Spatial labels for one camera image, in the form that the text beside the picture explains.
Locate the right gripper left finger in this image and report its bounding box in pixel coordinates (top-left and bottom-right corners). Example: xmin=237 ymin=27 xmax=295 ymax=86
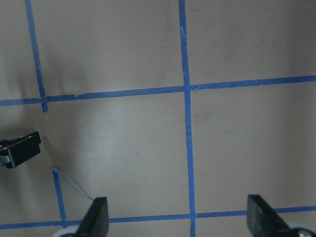
xmin=75 ymin=197 xmax=109 ymax=237

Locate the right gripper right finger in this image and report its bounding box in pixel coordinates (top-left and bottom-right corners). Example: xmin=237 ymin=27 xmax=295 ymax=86
xmin=247 ymin=195 xmax=291 ymax=237

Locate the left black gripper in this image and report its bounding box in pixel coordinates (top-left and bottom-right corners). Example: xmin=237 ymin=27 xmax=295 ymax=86
xmin=0 ymin=131 xmax=41 ymax=168

